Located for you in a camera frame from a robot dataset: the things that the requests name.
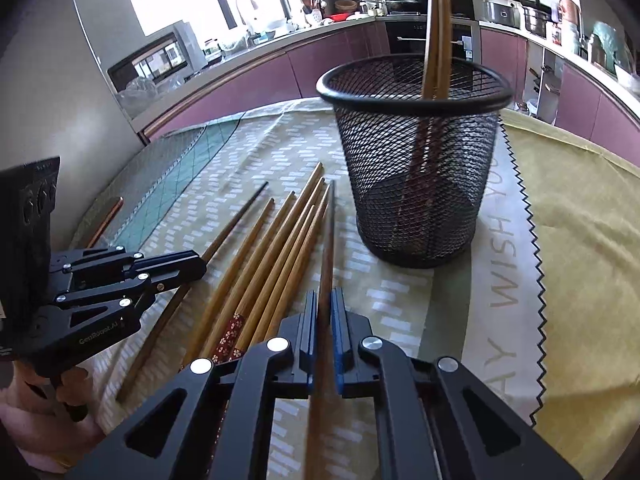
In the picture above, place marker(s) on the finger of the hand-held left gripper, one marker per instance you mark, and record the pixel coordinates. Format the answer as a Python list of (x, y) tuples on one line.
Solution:
[(100, 342), (170, 261)]

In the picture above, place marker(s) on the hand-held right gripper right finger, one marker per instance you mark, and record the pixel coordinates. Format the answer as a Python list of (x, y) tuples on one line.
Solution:
[(340, 350)]

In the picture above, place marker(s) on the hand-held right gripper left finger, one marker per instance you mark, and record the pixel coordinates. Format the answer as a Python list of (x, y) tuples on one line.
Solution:
[(309, 355)]

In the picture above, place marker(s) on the brown wooden chopstick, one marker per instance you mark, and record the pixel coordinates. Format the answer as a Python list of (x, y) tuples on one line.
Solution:
[(235, 220)]

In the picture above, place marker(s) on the red-patterned bamboo chopstick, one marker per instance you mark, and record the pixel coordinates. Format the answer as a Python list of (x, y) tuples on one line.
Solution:
[(444, 60), (326, 260), (430, 60)]

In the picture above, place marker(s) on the bundle of bamboo chopsticks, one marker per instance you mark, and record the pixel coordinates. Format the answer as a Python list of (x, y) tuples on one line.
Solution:
[(270, 260)]

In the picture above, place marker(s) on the black mesh utensil holder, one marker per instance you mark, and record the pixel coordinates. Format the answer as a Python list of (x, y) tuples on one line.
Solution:
[(450, 210)]

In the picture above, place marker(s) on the person's left hand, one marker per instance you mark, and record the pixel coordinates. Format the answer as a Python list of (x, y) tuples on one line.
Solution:
[(60, 437)]

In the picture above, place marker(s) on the teal grey quilted mat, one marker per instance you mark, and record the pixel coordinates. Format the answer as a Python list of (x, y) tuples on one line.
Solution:
[(190, 160)]

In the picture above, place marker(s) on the beige patterned cloth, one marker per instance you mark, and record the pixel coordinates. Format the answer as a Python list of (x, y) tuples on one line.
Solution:
[(280, 150)]

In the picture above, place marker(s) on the clear plastic bag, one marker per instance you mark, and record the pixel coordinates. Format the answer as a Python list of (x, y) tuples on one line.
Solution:
[(140, 95)]

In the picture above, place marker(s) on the purple kitchen counter cabinets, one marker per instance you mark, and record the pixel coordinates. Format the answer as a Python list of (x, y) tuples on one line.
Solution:
[(250, 80)]

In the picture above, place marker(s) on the silver microwave oven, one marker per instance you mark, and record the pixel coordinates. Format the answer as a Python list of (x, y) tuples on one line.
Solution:
[(150, 57)]

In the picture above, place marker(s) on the white kettle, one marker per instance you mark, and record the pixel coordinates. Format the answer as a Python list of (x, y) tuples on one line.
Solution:
[(248, 12)]

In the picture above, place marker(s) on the yellow tablecloth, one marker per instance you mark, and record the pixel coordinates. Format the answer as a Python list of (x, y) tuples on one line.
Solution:
[(590, 260)]

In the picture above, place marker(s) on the red bowl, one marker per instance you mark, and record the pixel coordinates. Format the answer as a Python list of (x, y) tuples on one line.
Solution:
[(345, 16)]

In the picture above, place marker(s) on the black built-in oven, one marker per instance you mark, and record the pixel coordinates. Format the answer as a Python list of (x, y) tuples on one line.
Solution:
[(405, 35)]

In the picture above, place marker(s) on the black wok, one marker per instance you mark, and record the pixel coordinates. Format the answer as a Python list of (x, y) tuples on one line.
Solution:
[(402, 5)]

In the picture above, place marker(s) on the silver bread box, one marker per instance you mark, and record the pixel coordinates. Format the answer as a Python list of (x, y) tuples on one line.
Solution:
[(500, 15)]

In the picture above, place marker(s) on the stainless steel pot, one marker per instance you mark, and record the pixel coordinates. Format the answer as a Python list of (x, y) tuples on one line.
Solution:
[(536, 22)]

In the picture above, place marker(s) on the copper pot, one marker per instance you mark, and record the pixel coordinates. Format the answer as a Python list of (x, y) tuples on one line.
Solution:
[(570, 10)]

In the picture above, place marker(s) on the teal glass jar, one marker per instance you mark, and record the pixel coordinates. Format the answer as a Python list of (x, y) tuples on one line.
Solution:
[(612, 42)]

